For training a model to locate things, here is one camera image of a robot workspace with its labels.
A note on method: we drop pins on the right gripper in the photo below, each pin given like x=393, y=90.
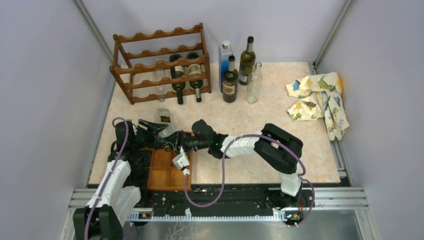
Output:
x=177, y=141

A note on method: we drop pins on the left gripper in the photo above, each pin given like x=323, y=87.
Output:
x=152, y=136

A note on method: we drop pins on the clear liquor bottle black cap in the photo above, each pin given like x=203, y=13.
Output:
x=164, y=117

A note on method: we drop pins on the green wine bottle white label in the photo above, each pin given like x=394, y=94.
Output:
x=177, y=72

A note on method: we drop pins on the green wine bottle dark label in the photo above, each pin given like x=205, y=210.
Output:
x=195, y=70

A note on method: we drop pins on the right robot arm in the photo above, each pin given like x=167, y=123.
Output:
x=277, y=147

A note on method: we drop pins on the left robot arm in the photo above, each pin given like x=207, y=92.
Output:
x=103, y=217

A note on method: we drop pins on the wooden wine rack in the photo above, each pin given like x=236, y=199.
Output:
x=146, y=76

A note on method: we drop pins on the dark bottle brown label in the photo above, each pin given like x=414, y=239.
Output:
x=230, y=81

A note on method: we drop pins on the clear tall glass bottle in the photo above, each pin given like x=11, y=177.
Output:
x=255, y=80

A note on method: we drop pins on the blue square glass bottle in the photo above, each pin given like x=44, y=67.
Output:
x=224, y=50

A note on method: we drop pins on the tall green wine bottle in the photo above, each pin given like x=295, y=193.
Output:
x=247, y=61

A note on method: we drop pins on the dinosaur print cloth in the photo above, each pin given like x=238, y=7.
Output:
x=319, y=97

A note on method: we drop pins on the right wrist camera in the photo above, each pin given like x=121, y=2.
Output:
x=181, y=162

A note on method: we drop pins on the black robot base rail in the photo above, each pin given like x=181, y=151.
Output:
x=234, y=201

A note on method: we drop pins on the aluminium corner frame post left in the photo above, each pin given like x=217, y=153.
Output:
x=94, y=29

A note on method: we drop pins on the aluminium corner frame post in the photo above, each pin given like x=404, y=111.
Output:
x=346, y=8
x=94, y=29

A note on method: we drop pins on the aluminium corner frame post right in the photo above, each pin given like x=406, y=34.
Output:
x=346, y=8

